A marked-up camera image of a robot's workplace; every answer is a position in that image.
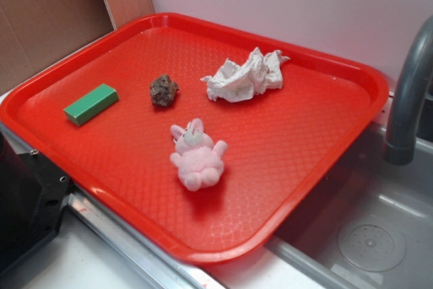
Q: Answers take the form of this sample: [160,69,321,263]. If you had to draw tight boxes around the brown cardboard panel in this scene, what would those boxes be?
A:
[1,0,154,93]

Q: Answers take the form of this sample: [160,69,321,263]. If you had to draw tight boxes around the silver metal rail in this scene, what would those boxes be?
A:
[0,123,224,289]

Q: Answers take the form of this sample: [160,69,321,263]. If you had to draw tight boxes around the crumpled white paper towel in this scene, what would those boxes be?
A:
[200,48,290,103]

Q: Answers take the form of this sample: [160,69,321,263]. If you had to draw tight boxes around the green rectangular block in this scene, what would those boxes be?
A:
[64,84,119,126]

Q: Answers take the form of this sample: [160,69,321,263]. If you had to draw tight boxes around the brown rock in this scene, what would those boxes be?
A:
[150,74,180,108]

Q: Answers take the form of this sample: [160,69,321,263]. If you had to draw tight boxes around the grey faucet spout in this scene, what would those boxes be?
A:
[383,18,432,165]

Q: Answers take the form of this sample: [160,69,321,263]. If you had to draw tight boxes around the grey toy sink basin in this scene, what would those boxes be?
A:
[266,124,432,288]

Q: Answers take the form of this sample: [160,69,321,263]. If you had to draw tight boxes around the red plastic tray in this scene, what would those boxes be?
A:
[1,14,388,265]

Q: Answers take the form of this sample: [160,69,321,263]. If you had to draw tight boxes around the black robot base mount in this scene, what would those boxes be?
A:
[1,135,72,276]

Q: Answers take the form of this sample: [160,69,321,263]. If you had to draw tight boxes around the pink plush bunny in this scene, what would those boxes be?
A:
[170,118,228,192]

